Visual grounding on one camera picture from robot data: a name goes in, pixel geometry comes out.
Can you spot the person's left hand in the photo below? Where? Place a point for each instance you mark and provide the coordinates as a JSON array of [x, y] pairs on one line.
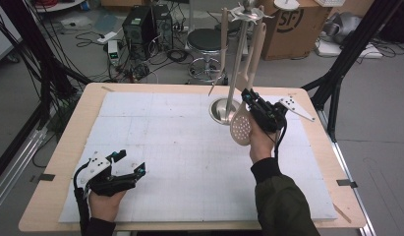
[[104, 206]]

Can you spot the white round disc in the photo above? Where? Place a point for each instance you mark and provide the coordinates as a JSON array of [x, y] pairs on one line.
[[286, 4]]

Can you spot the black round stool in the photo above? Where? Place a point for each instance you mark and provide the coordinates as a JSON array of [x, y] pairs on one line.
[[207, 41]]

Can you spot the black frame struts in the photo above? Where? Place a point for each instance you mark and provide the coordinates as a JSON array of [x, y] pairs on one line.
[[350, 49]]

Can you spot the large black computer tower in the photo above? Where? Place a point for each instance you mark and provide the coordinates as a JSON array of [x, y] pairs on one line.
[[137, 29]]

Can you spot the black flat bag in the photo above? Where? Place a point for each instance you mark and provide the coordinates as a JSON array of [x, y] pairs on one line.
[[234, 28]]

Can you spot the white power strip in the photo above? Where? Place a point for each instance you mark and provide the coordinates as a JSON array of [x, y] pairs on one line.
[[107, 37]]

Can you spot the white flat board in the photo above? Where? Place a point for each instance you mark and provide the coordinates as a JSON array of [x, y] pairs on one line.
[[334, 50]]

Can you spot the slim black computer tower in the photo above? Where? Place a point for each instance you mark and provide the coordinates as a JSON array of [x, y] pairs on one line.
[[164, 26]]

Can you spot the person's right hand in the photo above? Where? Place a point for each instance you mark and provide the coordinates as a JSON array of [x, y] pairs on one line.
[[261, 144]]

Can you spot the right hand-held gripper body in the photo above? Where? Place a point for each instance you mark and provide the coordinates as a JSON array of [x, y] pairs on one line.
[[270, 116]]

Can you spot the white grid mat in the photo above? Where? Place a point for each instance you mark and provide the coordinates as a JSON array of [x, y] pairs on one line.
[[157, 131]]

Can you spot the aluminium rail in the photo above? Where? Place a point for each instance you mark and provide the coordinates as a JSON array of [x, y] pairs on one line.
[[16, 173], [350, 177]]

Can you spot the beige perforated skimmer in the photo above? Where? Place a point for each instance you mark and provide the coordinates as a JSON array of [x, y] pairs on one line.
[[256, 59]]

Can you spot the black tape strip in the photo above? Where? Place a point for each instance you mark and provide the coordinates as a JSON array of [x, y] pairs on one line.
[[45, 177], [347, 183]]

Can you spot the metal utensil rack stand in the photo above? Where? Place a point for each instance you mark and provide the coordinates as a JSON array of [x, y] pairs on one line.
[[238, 65]]

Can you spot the small white power supply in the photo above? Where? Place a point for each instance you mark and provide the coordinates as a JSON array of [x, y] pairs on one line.
[[113, 52]]

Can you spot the beige solid turner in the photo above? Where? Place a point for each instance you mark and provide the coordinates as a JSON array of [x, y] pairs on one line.
[[242, 80]]

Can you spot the brown cardboard box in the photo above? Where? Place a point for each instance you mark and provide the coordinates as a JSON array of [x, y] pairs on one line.
[[288, 36]]

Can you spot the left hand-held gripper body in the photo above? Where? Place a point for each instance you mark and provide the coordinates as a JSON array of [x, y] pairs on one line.
[[103, 185]]

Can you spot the beige slotted spatula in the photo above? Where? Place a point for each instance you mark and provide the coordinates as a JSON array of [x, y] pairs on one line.
[[224, 39]]

